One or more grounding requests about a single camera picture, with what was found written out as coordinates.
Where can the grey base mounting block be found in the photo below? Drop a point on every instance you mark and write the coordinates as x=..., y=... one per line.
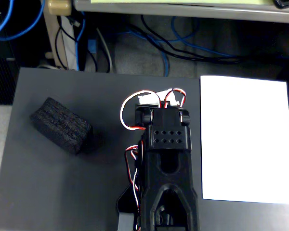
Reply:
x=126, y=221

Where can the blue connector block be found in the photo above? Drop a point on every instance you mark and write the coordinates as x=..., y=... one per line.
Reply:
x=92, y=46

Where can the dark grey work board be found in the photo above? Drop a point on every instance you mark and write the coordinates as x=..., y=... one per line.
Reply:
x=62, y=192

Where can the grey desk top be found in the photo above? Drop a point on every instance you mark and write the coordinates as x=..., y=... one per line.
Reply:
x=183, y=10

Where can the black foam cube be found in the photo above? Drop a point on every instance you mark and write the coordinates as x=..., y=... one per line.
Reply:
x=60, y=125

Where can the green sheet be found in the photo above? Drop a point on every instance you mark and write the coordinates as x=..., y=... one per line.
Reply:
x=173, y=1

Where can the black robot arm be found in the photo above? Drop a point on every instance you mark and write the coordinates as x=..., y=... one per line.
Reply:
x=168, y=163

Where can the black device on desk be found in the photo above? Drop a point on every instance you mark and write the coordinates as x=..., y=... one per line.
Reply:
x=285, y=3

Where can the black computer case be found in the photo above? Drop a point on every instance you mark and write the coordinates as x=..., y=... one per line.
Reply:
x=1, y=79

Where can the beige desk leg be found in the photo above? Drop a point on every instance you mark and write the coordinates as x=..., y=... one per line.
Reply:
x=50, y=36

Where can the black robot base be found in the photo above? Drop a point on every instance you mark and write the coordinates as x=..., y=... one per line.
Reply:
x=125, y=202

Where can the white paper sheet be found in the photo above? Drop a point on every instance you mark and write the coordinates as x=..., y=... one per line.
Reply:
x=245, y=139

